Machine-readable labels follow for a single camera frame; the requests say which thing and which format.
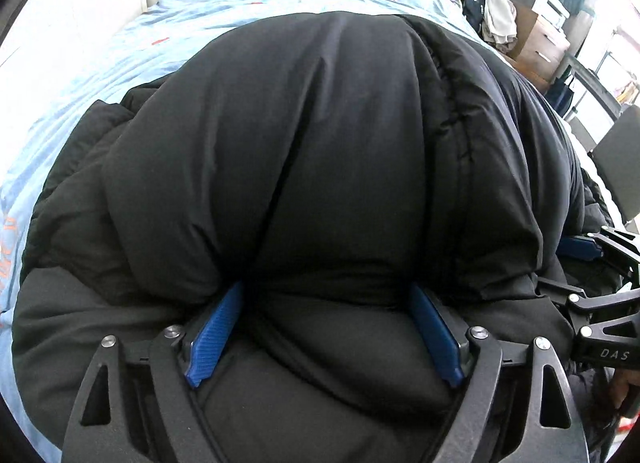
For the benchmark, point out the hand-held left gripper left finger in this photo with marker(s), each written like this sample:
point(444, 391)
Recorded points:
point(215, 333)

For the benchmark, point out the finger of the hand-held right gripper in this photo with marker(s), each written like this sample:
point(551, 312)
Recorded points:
point(580, 247)
point(600, 348)

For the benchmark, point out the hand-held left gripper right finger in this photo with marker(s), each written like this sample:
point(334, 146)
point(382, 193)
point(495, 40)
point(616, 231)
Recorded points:
point(435, 338)

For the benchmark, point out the black puffer jacket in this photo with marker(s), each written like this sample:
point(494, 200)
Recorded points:
point(320, 168)

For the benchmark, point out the person's right hand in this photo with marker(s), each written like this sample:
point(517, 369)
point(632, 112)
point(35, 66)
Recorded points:
point(622, 390)

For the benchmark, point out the black chair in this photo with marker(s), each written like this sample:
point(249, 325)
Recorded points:
point(620, 163)

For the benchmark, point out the dark blue bag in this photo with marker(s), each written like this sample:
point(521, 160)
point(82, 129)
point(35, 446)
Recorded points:
point(562, 93)

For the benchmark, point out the wooden dresser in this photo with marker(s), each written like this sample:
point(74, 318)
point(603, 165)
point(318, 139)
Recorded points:
point(545, 48)

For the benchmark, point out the bright window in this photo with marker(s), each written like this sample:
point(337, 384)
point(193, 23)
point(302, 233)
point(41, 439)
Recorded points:
point(622, 33)

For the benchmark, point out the grey white cloth pile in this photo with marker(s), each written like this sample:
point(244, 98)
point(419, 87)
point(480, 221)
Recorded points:
point(500, 18)

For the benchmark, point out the black backpack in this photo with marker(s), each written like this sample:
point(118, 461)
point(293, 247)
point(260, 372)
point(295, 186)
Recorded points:
point(470, 3)

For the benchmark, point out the blue printed duvet bed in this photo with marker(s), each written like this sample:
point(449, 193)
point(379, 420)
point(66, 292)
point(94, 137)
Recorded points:
point(100, 68)

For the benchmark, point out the black desk frame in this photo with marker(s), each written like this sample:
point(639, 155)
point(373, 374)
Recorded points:
point(585, 74)

